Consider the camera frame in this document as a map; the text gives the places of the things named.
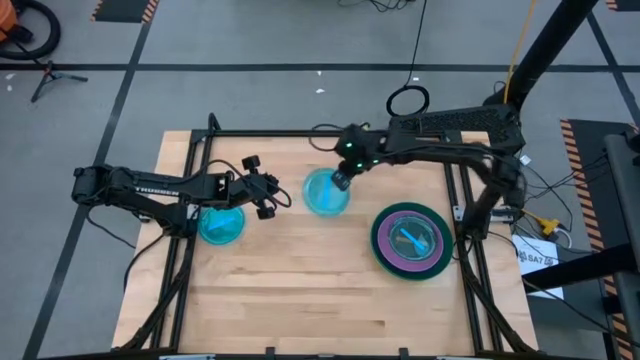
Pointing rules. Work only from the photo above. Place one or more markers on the yellow plug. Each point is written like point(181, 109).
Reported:
point(549, 226)

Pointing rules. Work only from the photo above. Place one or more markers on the black aluminium table frame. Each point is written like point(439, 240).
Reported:
point(280, 133)

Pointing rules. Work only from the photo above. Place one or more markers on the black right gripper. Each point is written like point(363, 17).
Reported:
point(355, 160)

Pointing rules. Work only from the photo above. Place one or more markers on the black plastic plate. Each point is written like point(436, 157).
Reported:
point(439, 221)

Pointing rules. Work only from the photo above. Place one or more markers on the black camera stand pole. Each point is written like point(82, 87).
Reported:
point(550, 40)

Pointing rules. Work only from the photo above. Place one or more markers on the orange vacuum cleaner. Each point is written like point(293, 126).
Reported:
point(6, 17)

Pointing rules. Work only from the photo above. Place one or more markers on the hazard striped floor mat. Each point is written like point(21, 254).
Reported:
point(120, 10)

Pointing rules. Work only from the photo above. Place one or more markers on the purple plastic plate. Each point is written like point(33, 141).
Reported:
point(387, 257)

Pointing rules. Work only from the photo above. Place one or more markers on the small white tag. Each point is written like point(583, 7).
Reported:
point(524, 160)

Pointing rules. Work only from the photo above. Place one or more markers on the white paper sheet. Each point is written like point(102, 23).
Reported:
point(537, 277)

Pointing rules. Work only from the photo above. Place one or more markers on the hazard striped black platform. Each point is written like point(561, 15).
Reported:
point(590, 145)

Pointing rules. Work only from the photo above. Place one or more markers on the black cabinet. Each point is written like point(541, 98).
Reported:
point(625, 190)

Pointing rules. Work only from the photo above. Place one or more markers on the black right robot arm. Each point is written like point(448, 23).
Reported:
point(440, 150)

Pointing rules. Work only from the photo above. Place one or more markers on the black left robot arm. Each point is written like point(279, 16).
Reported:
point(150, 185)

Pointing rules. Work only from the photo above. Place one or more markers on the black crossbeam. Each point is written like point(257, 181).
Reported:
point(590, 272)

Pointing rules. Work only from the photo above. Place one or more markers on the black tripod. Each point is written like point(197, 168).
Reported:
point(50, 75)

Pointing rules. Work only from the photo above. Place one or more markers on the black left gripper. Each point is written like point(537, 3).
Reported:
point(247, 187)

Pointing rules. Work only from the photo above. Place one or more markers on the dark green plastic plate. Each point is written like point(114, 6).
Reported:
point(372, 241)

